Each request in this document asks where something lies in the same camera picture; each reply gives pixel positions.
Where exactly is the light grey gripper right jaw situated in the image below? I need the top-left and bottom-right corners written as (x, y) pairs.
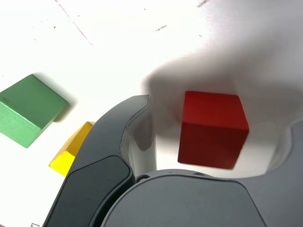
top-left (101, 119), bottom-right (303, 227)

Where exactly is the red cube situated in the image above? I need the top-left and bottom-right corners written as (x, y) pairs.
top-left (177, 91), bottom-right (250, 170)

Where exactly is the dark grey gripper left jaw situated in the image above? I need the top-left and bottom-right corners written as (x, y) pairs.
top-left (45, 94), bottom-right (158, 227)

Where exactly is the green cube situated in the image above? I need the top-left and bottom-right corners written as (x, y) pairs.
top-left (0, 73), bottom-right (70, 149)

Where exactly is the yellow cube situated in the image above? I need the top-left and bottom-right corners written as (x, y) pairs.
top-left (48, 121), bottom-right (93, 177)

